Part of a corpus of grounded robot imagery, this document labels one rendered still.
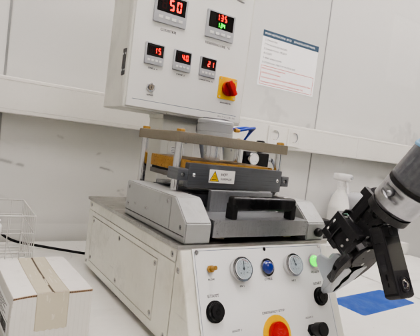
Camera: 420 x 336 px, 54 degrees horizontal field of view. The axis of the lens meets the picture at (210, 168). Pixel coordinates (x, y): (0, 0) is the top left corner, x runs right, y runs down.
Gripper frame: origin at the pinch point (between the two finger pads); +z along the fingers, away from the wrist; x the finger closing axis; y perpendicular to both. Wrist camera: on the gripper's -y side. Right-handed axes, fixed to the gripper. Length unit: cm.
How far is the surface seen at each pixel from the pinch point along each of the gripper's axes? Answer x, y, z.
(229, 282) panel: 20.6, 4.3, 0.4
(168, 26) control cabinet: 20, 60, -18
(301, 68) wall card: -60, 97, -5
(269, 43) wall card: -42, 101, -10
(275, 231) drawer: 9.1, 11.0, -4.1
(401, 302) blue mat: -40.4, 1.5, 13.5
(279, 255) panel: 8.6, 7.7, -1.5
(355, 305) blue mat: -25.0, 3.8, 15.0
